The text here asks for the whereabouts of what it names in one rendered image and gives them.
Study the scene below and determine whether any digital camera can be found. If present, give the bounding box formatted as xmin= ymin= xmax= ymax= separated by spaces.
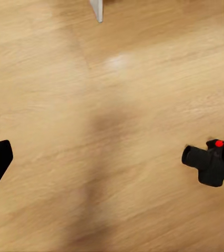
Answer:
xmin=182 ymin=139 xmax=224 ymax=187

